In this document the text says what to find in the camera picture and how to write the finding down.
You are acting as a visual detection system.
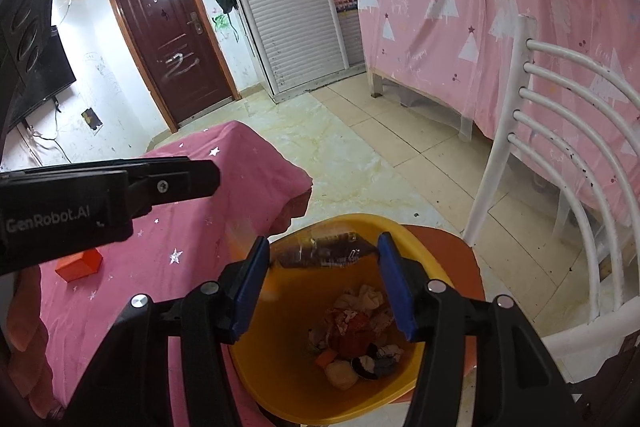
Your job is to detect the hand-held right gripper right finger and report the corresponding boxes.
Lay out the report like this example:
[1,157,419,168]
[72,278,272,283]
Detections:
[376,232,583,427]

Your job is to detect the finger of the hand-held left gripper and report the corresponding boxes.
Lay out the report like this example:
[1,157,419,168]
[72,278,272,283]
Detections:
[125,159,221,221]

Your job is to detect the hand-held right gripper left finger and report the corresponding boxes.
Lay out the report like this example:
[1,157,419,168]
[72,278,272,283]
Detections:
[92,236,271,427]

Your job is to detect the orange cardboard box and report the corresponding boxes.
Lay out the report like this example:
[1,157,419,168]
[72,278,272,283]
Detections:
[55,249,103,283]

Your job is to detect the white tissue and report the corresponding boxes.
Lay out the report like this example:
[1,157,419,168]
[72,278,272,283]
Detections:
[372,342,403,363]

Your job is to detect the red wrapper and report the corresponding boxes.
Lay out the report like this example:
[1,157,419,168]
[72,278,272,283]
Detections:
[325,307,373,358]

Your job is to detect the shiny plastic wrapper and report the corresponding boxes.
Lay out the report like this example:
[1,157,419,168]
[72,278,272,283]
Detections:
[270,231,381,270]

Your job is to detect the yellow plastic bin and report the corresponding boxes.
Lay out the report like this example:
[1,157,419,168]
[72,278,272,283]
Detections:
[227,214,468,425]

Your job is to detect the pink star-print tablecloth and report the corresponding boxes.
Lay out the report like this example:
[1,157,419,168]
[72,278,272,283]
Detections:
[0,121,313,418]

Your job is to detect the orange stool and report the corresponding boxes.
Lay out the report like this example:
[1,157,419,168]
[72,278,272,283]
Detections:
[397,224,483,404]

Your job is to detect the black nut shell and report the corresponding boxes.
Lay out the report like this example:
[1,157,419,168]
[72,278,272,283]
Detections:
[352,354,379,380]

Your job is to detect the beige round ball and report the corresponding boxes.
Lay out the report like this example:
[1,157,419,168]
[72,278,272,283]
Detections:
[325,359,358,390]

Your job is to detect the dark brown door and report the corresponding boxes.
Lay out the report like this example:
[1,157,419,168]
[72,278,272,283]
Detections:
[105,0,242,132]

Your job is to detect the white louvred wardrobe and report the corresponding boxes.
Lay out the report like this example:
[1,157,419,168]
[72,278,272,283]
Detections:
[210,0,368,94]

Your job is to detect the white metal chair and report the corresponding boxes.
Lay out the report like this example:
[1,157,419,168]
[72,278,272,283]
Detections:
[462,14,640,383]

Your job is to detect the pink tree-print bed curtain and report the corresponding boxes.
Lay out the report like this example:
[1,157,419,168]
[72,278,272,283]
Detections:
[357,0,640,233]

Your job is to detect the black wall television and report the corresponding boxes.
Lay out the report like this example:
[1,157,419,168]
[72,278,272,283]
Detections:
[10,27,77,128]

